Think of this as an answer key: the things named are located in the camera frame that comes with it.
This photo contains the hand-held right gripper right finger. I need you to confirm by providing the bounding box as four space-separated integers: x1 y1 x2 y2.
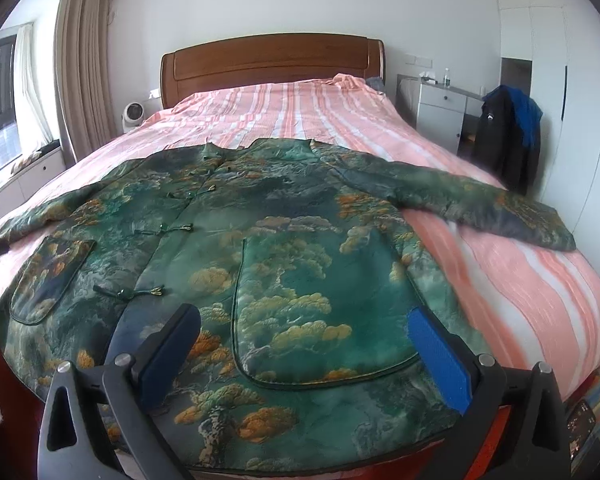
406 306 573 480

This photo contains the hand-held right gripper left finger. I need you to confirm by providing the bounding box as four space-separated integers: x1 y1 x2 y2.
36 304 202 480

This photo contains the green patterned padded jacket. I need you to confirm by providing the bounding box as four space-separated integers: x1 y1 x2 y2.
0 137 577 476

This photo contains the white window seat cabinet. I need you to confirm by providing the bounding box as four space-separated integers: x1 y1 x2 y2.
0 142 66 233

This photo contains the bed with pink striped sheet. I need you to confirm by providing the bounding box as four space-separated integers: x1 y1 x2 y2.
0 74 600 480

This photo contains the dark framed window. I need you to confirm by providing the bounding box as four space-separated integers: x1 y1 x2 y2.
0 37 21 171

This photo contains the black device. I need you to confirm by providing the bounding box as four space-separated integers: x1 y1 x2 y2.
562 400 598 466

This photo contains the red bed base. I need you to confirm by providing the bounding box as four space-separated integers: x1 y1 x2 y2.
0 332 46 480

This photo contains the white sheer curtain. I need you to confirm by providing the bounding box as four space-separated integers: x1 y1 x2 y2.
12 22 56 153

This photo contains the small white fan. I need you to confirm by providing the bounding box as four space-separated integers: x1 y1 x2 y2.
120 102 146 133

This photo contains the beige curtain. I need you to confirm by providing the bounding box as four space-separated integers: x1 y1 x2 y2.
54 0 117 168

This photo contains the black and blue jacket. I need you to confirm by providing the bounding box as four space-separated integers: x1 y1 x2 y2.
470 85 545 196

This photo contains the white desk with drawers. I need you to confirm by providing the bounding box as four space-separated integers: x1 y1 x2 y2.
417 80 483 153

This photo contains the white wardrobe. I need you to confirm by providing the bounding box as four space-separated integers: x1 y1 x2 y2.
495 0 600 281

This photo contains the wooden headboard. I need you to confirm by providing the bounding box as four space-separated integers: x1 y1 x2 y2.
160 33 386 110

